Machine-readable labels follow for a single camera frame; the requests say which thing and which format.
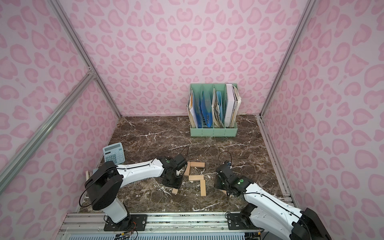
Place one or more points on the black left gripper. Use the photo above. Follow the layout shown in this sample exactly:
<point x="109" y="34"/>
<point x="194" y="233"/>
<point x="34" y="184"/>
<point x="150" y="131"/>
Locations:
<point x="173" y="181"/>

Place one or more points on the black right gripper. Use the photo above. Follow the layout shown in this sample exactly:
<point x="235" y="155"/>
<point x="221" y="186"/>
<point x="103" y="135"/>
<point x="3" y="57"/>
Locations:
<point x="221" y="182"/>

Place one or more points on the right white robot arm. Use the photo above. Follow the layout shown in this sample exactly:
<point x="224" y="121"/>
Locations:
<point x="268" y="212"/>

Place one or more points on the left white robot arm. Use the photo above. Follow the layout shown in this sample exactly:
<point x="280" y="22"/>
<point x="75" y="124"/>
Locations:
<point x="104" y="185"/>

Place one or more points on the blue plastic folders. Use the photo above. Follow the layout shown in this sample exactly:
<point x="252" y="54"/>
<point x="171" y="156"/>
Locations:
<point x="205" y="106"/>

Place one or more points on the teal desk calculator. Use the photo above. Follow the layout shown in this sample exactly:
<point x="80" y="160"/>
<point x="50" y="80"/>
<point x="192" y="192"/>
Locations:
<point x="114" y="153"/>

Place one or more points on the clear sleeve printed paper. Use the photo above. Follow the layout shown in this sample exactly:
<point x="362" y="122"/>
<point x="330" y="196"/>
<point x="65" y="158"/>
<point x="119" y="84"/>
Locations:
<point x="191" y="111"/>

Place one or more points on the green plastic file organizer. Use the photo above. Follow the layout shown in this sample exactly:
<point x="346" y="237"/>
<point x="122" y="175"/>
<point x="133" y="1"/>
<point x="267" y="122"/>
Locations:
<point x="212" y="110"/>

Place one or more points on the white thick binder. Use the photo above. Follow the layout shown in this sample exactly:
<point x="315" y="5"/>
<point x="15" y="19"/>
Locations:
<point x="230" y="104"/>

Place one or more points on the teal mesh folder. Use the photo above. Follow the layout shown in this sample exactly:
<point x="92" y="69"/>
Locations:
<point x="220" y="105"/>

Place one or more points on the teal cream stapler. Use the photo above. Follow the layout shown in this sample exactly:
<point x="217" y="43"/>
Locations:
<point x="88" y="175"/>

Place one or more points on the stack of paper magazines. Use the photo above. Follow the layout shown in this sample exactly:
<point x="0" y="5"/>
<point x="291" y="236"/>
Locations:
<point x="236" y="105"/>

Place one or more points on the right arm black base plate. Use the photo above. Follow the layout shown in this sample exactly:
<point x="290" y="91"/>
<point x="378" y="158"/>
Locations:
<point x="238" y="221"/>

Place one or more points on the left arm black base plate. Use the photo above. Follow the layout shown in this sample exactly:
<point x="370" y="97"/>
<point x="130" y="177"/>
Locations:
<point x="131" y="222"/>

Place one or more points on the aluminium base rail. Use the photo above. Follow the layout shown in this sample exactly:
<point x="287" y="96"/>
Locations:
<point x="160" y="226"/>

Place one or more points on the diagonal aluminium frame bar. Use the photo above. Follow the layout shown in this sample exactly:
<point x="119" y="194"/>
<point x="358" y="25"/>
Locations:
<point x="20" y="159"/>

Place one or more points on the aluminium corner frame post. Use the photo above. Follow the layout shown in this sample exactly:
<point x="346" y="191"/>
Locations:
<point x="302" y="24"/>

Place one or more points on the left rear aluminium post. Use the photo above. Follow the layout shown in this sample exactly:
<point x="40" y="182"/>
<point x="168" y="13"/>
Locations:
<point x="79" y="46"/>

